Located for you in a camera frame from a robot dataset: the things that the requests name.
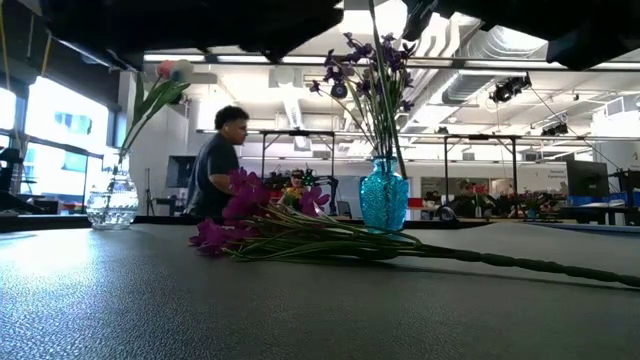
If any magenta flower bunch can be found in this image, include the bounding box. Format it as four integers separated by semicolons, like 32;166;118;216
188;167;640;290

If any orange pink tulip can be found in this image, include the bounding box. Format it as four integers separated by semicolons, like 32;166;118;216
119;58;177;156

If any black metal station frame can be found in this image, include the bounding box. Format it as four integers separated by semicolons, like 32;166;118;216
399;131;521;194
197;128;337;181

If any dark purple flower bunch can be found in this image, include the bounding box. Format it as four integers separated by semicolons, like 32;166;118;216
308;0;417;180

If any black computer monitor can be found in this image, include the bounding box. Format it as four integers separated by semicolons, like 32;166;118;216
565;159;611;198
165;154;197;189

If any silver ventilation duct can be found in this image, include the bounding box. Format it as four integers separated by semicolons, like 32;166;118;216
442;24;551;106

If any blue glass vase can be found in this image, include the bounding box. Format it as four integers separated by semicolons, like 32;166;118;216
358;155;411;234

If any seated person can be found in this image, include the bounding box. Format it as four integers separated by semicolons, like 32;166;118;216
277;168;309;209
447;178;489;219

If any clear glass vase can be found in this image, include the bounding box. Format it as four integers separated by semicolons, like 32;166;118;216
85;149;140;231

